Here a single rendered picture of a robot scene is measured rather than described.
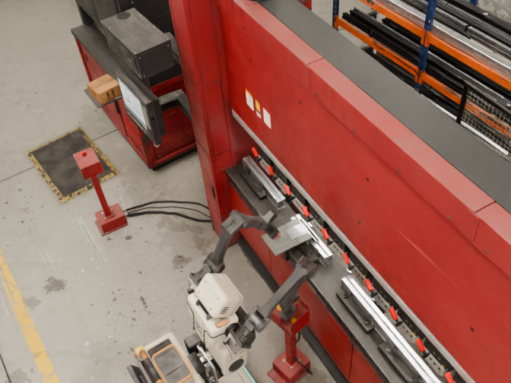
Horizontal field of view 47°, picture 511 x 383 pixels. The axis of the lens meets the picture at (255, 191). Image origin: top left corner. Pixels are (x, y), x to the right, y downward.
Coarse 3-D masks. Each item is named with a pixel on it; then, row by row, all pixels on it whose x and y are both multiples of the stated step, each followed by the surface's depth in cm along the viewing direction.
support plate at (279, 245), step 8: (288, 224) 372; (296, 224) 372; (264, 240) 365; (272, 240) 364; (280, 240) 364; (288, 240) 363; (296, 240) 363; (304, 240) 362; (272, 248) 360; (280, 248) 359; (288, 248) 359
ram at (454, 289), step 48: (240, 48) 334; (240, 96) 367; (288, 96) 302; (288, 144) 330; (336, 144) 277; (336, 192) 299; (384, 192) 255; (384, 240) 274; (432, 240) 236; (432, 288) 252; (480, 288) 220; (480, 336) 234
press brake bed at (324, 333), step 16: (240, 208) 434; (240, 240) 487; (256, 240) 432; (256, 256) 475; (272, 256) 411; (288, 256) 378; (272, 272) 428; (288, 272) 393; (272, 288) 453; (304, 288) 376; (320, 304) 360; (320, 320) 374; (336, 320) 347; (304, 336) 426; (320, 336) 388; (336, 336) 358; (320, 352) 414; (336, 352) 371; (352, 352) 346; (336, 368) 405; (352, 368) 356; (368, 368) 331
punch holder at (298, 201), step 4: (292, 184) 349; (292, 188) 352; (296, 188) 347; (292, 192) 355; (296, 192) 349; (292, 196) 357; (296, 196) 352; (300, 196) 345; (292, 200) 359; (296, 200) 354; (300, 200) 348; (304, 200) 342; (296, 204) 357; (300, 204) 350; (304, 204) 345; (308, 204) 347; (300, 208) 353; (308, 208) 350
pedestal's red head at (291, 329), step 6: (300, 300) 353; (276, 312) 354; (300, 312) 362; (306, 312) 351; (276, 318) 357; (282, 318) 354; (300, 318) 349; (306, 318) 356; (282, 324) 357; (288, 324) 356; (294, 324) 348; (300, 324) 354; (288, 330) 354; (294, 330) 352
